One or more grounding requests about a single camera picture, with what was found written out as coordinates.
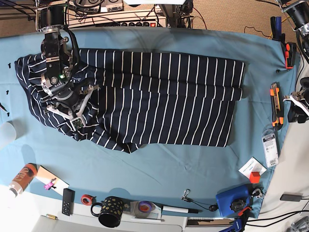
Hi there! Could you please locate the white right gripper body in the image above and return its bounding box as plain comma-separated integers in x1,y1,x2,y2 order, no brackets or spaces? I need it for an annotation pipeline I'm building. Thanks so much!
45,85,100,131

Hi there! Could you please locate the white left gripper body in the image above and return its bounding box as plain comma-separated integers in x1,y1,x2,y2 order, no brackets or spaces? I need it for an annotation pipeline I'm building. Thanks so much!
283,92,309,116

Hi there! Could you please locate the navy white striped t-shirt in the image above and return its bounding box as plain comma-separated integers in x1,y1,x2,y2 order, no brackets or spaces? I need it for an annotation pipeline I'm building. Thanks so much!
15,49,246,153

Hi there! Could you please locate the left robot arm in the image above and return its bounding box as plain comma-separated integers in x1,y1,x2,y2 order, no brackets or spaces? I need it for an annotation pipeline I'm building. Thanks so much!
277,0,309,124

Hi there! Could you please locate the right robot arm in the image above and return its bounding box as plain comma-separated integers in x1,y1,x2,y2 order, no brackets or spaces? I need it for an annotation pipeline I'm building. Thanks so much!
36,2,99,131

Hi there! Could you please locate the orange black utility knife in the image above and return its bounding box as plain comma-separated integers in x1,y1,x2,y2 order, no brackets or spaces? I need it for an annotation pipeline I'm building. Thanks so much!
270,82,284,131

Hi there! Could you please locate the clear plastic bit case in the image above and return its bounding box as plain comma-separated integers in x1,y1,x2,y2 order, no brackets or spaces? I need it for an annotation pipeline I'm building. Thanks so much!
262,129,279,168

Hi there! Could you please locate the orange black clamp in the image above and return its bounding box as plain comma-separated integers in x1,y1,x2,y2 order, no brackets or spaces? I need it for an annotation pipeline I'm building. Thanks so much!
284,42,297,70

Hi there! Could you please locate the white paper card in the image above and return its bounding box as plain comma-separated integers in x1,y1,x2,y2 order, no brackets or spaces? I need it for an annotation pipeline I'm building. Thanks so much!
239,157,267,179

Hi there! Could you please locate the translucent white cup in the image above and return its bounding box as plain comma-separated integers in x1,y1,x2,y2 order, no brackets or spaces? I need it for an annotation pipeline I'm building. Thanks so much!
0,122,16,149

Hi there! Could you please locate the black remote control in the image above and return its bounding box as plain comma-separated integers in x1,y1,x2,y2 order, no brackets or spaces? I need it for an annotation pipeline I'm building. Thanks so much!
61,188,75,216

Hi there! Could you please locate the small orange cube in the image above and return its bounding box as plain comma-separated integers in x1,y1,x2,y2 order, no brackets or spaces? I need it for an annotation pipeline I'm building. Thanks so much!
249,172,261,184

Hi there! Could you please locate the red tape roll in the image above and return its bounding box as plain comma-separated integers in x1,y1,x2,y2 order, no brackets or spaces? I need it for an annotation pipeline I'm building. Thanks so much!
81,194,94,206

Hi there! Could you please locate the orange brown bottle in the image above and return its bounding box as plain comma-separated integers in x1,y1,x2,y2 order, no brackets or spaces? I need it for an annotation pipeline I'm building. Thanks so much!
9,163,38,198

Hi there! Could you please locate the black power adapter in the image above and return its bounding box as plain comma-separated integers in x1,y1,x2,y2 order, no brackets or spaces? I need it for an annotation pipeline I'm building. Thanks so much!
280,192,303,202

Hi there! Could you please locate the black mug yellow pattern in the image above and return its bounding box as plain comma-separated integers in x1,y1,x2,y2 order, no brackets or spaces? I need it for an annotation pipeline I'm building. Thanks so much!
90,196,125,228

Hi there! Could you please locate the teal table cloth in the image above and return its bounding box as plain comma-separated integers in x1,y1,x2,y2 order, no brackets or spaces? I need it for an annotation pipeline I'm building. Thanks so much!
0,27,297,207

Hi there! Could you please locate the purple tape roll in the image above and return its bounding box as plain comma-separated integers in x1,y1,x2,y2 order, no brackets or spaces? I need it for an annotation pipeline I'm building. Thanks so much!
138,201,152,213

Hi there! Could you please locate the black knob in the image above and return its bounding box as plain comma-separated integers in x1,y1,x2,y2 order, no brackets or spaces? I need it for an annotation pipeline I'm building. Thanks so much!
230,199,246,212

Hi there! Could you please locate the black power strip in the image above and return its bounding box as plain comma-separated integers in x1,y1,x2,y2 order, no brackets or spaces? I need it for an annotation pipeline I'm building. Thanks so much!
96,21,163,27

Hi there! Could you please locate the blue plastic box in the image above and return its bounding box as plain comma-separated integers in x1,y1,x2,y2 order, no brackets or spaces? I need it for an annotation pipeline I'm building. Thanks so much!
216,185,251,217

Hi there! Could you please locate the white black marker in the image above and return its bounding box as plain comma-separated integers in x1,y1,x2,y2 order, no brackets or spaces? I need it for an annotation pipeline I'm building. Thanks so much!
162,205,201,214

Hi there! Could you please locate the blue black bar clamp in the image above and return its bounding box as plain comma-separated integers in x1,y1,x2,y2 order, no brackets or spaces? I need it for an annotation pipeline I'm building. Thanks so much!
220,206,252,232

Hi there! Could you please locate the blue clamp handle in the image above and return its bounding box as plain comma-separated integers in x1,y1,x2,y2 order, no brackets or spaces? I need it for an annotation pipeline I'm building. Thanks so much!
270,16,282,41

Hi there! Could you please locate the carabiner with black lanyard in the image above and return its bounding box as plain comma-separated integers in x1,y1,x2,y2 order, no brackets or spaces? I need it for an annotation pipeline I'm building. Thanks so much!
182,188,219,213

